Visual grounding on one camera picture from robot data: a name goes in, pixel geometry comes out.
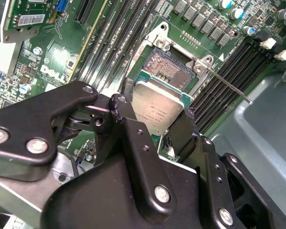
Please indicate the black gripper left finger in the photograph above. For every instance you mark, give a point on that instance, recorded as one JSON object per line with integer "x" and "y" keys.
{"x": 26, "y": 124}

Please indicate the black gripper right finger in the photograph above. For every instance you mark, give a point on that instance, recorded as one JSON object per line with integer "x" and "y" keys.
{"x": 212, "y": 167}

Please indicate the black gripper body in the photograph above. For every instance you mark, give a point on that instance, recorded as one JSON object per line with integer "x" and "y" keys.
{"x": 109, "y": 202}

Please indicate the silver and green CPU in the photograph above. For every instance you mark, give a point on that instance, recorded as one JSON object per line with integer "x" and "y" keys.
{"x": 157, "y": 109}

